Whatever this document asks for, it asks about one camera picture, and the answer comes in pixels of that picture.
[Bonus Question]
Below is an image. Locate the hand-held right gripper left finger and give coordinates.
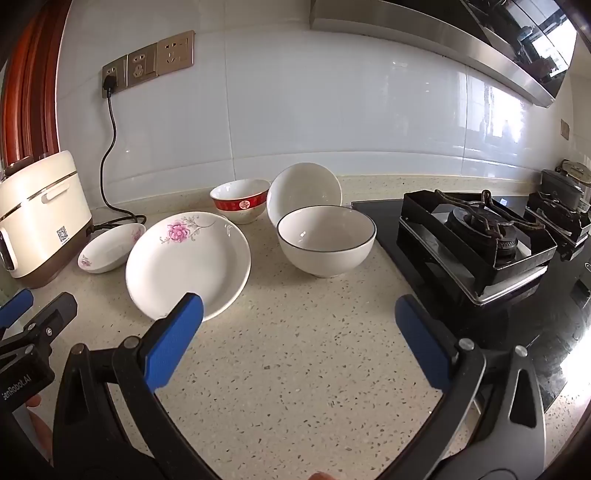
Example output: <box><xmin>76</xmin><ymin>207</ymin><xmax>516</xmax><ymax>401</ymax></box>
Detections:
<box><xmin>52</xmin><ymin>292</ymin><xmax>218</xmax><ymax>480</ymax></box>

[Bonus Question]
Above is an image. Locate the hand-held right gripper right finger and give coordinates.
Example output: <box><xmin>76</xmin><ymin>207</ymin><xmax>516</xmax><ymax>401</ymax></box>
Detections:
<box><xmin>394</xmin><ymin>295</ymin><xmax>548</xmax><ymax>480</ymax></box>

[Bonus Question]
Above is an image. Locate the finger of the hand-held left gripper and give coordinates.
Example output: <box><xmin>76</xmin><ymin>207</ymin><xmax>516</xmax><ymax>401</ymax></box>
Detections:
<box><xmin>0</xmin><ymin>292</ymin><xmax>78</xmax><ymax>360</ymax></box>
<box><xmin>0</xmin><ymin>288</ymin><xmax>35</xmax><ymax>330</ymax></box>

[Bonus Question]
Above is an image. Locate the large floral white plate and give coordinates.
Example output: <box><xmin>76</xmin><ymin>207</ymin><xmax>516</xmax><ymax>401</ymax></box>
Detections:
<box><xmin>125</xmin><ymin>211</ymin><xmax>252</xmax><ymax>322</ymax></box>

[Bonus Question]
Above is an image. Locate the small floral white plate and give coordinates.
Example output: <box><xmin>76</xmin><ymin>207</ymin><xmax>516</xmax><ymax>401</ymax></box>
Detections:
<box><xmin>77</xmin><ymin>223</ymin><xmax>147</xmax><ymax>274</ymax></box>

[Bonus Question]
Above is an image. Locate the dark rimmed white bowl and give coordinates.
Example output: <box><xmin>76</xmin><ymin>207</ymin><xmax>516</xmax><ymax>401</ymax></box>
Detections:
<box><xmin>276</xmin><ymin>205</ymin><xmax>378</xmax><ymax>279</ymax></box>

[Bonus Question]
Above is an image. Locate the red banded white bowl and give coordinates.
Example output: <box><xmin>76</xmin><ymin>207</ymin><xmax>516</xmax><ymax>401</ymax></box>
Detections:
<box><xmin>209</xmin><ymin>178</ymin><xmax>271</xmax><ymax>225</ymax></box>

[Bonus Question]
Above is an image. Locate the plain white bowl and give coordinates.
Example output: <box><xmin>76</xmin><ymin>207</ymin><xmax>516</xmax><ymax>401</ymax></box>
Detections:
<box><xmin>266</xmin><ymin>162</ymin><xmax>343</xmax><ymax>228</ymax></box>

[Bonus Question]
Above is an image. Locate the person's left hand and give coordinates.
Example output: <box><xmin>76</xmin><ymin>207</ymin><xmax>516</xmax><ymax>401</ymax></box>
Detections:
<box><xmin>24</xmin><ymin>393</ymin><xmax>54</xmax><ymax>464</ymax></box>

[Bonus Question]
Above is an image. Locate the cream rice cooker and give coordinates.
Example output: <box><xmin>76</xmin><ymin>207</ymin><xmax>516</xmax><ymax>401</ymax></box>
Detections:
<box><xmin>0</xmin><ymin>150</ymin><xmax>94</xmax><ymax>290</ymax></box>

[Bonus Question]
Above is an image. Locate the black stove pan support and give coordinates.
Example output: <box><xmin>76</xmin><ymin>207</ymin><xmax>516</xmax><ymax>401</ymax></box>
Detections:
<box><xmin>524</xmin><ymin>191</ymin><xmax>591</xmax><ymax>261</ymax></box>
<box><xmin>398</xmin><ymin>189</ymin><xmax>558</xmax><ymax>306</ymax></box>

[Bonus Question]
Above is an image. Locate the black glass gas stove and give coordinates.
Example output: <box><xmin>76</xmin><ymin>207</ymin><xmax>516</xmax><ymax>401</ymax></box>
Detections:
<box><xmin>351</xmin><ymin>194</ymin><xmax>591</xmax><ymax>414</ymax></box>

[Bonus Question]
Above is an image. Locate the black stove burner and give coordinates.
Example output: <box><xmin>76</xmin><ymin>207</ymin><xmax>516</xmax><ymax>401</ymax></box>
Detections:
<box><xmin>445</xmin><ymin>205</ymin><xmax>518</xmax><ymax>264</ymax></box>

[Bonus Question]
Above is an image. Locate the metal pot on stove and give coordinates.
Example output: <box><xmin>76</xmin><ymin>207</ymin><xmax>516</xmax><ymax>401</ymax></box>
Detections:
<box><xmin>540</xmin><ymin>159</ymin><xmax>591</xmax><ymax>210</ymax></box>

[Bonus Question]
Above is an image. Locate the stainless steel range hood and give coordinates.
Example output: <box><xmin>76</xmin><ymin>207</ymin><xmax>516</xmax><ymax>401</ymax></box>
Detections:
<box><xmin>309</xmin><ymin>0</ymin><xmax>580</xmax><ymax>109</ymax></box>

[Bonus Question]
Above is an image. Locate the black power cable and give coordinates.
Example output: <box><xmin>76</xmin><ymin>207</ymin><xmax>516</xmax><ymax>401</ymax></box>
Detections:
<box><xmin>90</xmin><ymin>95</ymin><xmax>147</xmax><ymax>234</ymax></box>

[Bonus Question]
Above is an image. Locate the red-brown wooden window frame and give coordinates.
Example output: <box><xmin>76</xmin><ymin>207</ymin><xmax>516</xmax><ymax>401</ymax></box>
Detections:
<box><xmin>0</xmin><ymin>0</ymin><xmax>75</xmax><ymax>169</ymax></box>

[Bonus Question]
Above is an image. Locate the gold wall socket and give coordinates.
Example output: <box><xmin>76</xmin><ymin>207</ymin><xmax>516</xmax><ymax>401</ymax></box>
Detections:
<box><xmin>102</xmin><ymin>55</ymin><xmax>128</xmax><ymax>99</ymax></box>
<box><xmin>127</xmin><ymin>44</ymin><xmax>158</xmax><ymax>88</ymax></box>
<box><xmin>157</xmin><ymin>30</ymin><xmax>195</xmax><ymax>77</ymax></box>

